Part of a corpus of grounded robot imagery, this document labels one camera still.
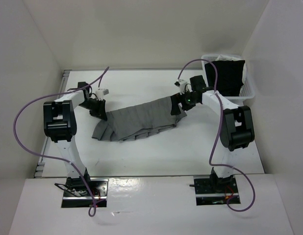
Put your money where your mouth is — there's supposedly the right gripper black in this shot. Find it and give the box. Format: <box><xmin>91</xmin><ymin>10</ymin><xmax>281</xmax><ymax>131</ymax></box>
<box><xmin>171</xmin><ymin>89</ymin><xmax>199</xmax><ymax>115</ymax></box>

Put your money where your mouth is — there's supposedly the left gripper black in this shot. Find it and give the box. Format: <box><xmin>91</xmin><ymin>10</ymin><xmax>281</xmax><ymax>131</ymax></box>
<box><xmin>78</xmin><ymin>98</ymin><xmax>107</xmax><ymax>120</ymax></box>

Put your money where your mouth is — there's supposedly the grey pleated skirt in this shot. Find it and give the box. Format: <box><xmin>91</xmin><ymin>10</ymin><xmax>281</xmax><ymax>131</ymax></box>
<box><xmin>92</xmin><ymin>96</ymin><xmax>187</xmax><ymax>142</ymax></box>

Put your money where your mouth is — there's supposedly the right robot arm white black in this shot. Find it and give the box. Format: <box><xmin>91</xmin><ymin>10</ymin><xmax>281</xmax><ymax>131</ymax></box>
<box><xmin>171</xmin><ymin>75</ymin><xmax>254</xmax><ymax>192</ymax></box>

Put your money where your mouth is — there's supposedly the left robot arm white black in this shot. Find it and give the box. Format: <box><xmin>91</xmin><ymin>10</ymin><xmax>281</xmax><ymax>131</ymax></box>
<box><xmin>43</xmin><ymin>82</ymin><xmax>109</xmax><ymax>196</ymax></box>

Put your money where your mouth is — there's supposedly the black skirt in basket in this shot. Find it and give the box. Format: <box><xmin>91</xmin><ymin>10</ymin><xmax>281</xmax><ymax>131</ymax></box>
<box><xmin>212</xmin><ymin>60</ymin><xmax>245</xmax><ymax>96</ymax></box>

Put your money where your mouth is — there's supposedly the white plastic basket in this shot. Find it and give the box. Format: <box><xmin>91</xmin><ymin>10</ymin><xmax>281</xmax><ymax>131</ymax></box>
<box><xmin>201</xmin><ymin>53</ymin><xmax>255</xmax><ymax>102</ymax></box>

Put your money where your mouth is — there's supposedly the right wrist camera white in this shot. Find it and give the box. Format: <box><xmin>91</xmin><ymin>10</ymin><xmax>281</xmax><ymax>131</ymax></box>
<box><xmin>174</xmin><ymin>79</ymin><xmax>189</xmax><ymax>94</ymax></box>

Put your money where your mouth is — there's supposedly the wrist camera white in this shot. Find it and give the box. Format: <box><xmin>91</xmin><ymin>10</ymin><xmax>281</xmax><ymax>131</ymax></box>
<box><xmin>174</xmin><ymin>79</ymin><xmax>189</xmax><ymax>94</ymax></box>
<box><xmin>95</xmin><ymin>88</ymin><xmax>109</xmax><ymax>100</ymax></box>

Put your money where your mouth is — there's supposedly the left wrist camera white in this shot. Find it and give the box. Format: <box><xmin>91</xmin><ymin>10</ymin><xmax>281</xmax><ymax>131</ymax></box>
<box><xmin>95</xmin><ymin>88</ymin><xmax>109</xmax><ymax>100</ymax></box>

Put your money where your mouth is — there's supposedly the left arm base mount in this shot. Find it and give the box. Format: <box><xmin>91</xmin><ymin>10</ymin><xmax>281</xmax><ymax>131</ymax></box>
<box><xmin>54</xmin><ymin>178</ymin><xmax>109</xmax><ymax>208</ymax></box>

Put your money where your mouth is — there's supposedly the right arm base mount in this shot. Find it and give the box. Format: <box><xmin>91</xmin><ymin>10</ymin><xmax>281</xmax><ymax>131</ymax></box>
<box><xmin>189</xmin><ymin>174</ymin><xmax>241</xmax><ymax>206</ymax></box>

